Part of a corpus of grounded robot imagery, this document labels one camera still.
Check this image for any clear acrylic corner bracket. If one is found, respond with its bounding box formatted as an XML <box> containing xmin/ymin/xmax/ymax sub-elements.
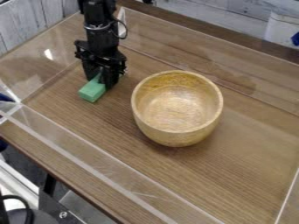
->
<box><xmin>116</xmin><ymin>7</ymin><xmax>126</xmax><ymax>38</ymax></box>

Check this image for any white cylindrical container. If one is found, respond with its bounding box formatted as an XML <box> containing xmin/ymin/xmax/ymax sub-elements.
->
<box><xmin>264</xmin><ymin>11</ymin><xmax>299</xmax><ymax>50</ymax></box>

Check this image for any black cable loop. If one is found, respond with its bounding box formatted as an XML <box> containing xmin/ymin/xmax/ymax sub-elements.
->
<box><xmin>0</xmin><ymin>194</ymin><xmax>33</xmax><ymax>224</ymax></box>

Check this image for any light wooden bowl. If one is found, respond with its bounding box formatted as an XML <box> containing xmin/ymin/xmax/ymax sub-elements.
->
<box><xmin>130</xmin><ymin>70</ymin><xmax>224</xmax><ymax>147</ymax></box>

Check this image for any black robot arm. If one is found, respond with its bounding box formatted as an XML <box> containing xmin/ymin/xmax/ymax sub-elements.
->
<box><xmin>73</xmin><ymin>0</ymin><xmax>126</xmax><ymax>89</ymax></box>

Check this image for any black table leg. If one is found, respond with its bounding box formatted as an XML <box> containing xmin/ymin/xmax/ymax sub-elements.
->
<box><xmin>42</xmin><ymin>174</ymin><xmax>57</xmax><ymax>197</ymax></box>

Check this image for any green rectangular block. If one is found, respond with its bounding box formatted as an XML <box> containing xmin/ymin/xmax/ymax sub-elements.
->
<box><xmin>78</xmin><ymin>74</ymin><xmax>112</xmax><ymax>103</ymax></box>

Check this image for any clear acrylic tray wall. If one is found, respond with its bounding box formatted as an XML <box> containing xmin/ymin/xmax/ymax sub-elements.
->
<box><xmin>0</xmin><ymin>99</ymin><xmax>225</xmax><ymax>224</ymax></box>

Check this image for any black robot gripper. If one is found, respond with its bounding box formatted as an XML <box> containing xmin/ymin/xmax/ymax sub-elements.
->
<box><xmin>73</xmin><ymin>25</ymin><xmax>126</xmax><ymax>89</ymax></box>

